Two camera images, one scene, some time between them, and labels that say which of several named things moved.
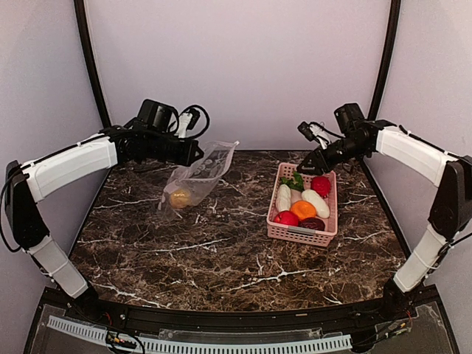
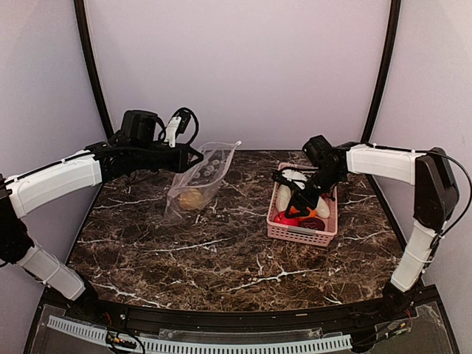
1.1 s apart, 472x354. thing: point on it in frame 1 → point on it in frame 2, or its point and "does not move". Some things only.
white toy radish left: [284, 198] does not move
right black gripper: [314, 155] → [297, 199]
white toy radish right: [322, 209] does not move
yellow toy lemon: [179, 198] → [192, 199]
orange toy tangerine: [304, 209] does not move
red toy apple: [286, 217] does not move
